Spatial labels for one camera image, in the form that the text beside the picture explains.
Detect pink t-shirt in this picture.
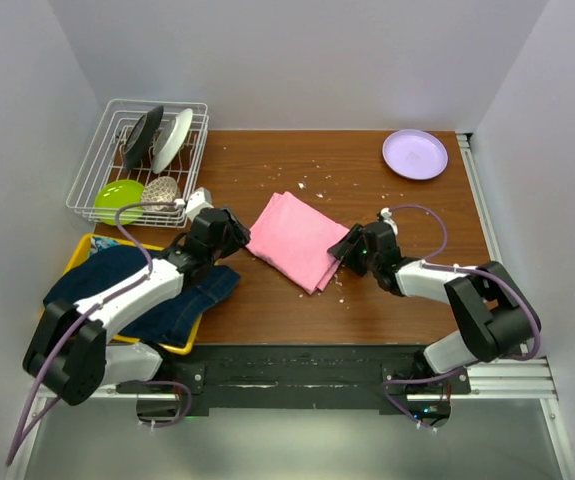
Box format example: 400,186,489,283
247,192,349,294

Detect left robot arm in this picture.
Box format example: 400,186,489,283
22,207,250,406

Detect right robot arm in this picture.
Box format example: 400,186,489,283
328,220,541,393

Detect patterned ceramic cup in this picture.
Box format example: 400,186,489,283
141,176,180,212

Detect dark blue denim jeans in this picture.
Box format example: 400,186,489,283
43,245,241,347

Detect lilac plastic plate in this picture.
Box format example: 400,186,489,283
382,129,449,181

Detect white plate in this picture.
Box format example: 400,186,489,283
151,108,194,174

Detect green plastic bowl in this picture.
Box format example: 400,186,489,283
94,179,145,226

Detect blue patterned cloth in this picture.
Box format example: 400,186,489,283
89,236,120,256

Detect yellow plastic tray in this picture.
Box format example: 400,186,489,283
42,234,201,355

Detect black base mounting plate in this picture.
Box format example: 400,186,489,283
117,344,471,419

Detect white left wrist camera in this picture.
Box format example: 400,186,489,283
173,187,213,221

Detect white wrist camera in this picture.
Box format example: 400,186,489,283
173,187,213,221
377,207,398,236

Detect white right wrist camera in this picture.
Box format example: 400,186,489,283
377,207,398,236

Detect white wire dish rack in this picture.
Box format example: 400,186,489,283
66,99,209,228

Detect aluminium frame rail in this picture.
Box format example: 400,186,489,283
5,358,575,479

